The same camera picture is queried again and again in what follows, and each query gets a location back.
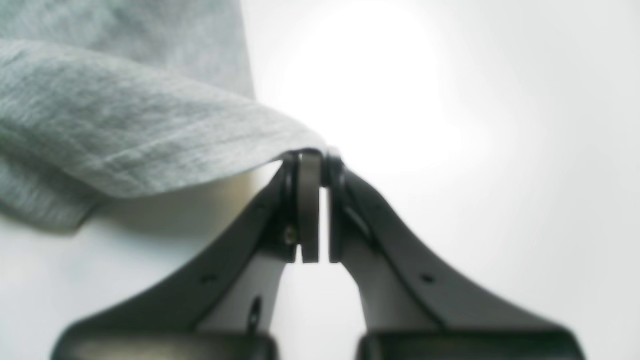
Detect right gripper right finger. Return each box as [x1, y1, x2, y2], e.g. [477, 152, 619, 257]
[326, 151, 585, 360]

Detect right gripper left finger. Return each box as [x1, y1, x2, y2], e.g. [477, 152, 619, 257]
[52, 150, 323, 360]

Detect grey T-shirt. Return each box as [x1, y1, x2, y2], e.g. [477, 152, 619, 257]
[0, 0, 326, 232]

